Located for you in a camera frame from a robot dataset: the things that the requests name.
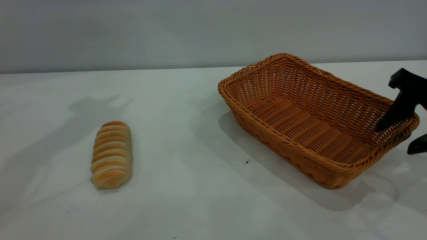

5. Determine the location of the orange woven wicker basket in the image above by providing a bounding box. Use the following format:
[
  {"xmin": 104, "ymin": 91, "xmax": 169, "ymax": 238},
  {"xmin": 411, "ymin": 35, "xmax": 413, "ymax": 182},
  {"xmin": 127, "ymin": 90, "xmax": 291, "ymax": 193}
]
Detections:
[{"xmin": 218, "ymin": 53, "xmax": 420, "ymax": 190}]

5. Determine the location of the striped long bread roll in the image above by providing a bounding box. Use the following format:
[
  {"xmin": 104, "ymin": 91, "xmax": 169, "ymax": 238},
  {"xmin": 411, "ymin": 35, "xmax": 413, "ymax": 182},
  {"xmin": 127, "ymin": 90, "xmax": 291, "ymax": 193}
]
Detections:
[{"xmin": 90, "ymin": 121, "xmax": 133, "ymax": 190}]

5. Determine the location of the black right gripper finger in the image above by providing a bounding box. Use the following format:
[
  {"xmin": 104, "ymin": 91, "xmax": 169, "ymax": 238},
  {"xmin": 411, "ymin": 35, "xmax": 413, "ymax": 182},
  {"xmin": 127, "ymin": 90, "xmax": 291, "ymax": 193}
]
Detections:
[
  {"xmin": 407, "ymin": 133, "xmax": 427, "ymax": 155},
  {"xmin": 376, "ymin": 68, "xmax": 427, "ymax": 133}
]

